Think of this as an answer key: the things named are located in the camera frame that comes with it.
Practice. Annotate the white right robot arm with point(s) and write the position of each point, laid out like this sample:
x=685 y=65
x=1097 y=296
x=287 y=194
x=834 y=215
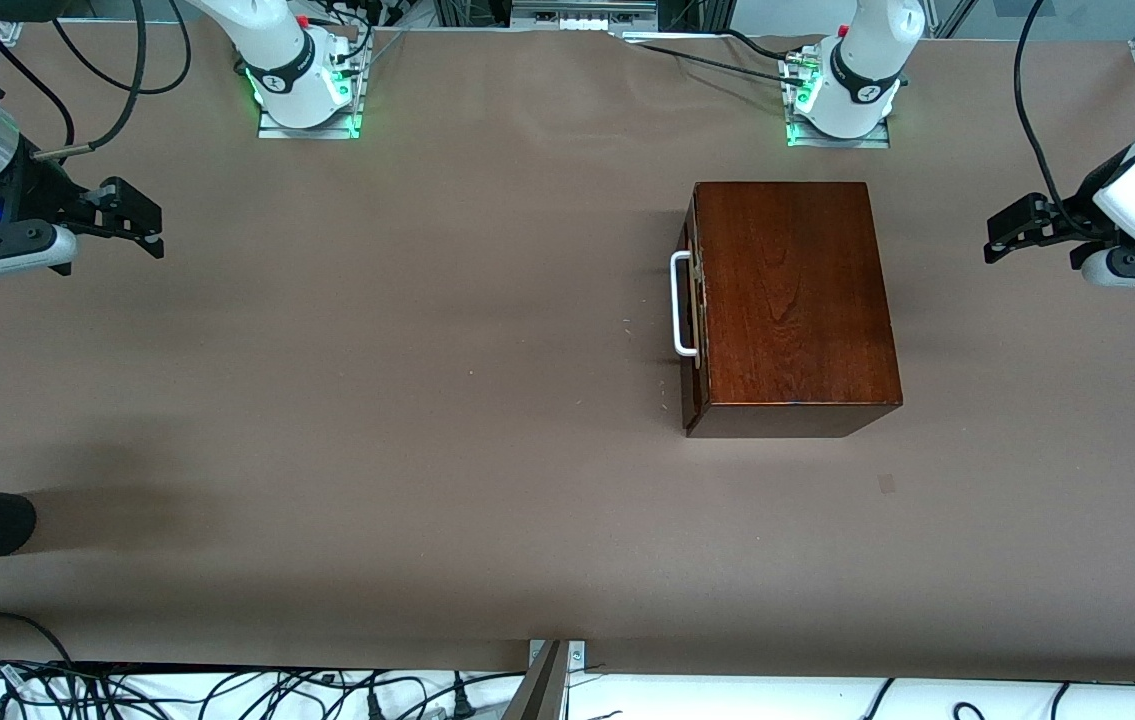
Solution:
x=277 y=60

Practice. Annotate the aluminium bracket plate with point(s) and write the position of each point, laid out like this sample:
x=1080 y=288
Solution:
x=577 y=655

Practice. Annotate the brown table cover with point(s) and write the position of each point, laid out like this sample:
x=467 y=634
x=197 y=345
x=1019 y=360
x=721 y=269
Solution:
x=427 y=400

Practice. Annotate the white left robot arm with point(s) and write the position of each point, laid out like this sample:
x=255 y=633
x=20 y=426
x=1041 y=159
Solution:
x=862 y=70

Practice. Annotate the white power strip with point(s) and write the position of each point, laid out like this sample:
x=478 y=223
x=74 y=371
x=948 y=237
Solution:
x=577 y=18

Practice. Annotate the grey metal beam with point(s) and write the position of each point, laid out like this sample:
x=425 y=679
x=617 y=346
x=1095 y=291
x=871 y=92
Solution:
x=537 y=695

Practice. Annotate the black power plug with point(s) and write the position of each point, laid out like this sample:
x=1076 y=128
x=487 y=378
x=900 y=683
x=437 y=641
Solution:
x=376 y=708
x=462 y=705

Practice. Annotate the dark brown wooden cabinet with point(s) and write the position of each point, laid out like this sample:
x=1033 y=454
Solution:
x=797 y=300

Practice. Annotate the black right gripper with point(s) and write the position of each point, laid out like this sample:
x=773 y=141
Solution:
x=35 y=190

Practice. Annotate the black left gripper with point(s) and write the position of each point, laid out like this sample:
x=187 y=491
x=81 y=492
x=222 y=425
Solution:
x=1077 y=213

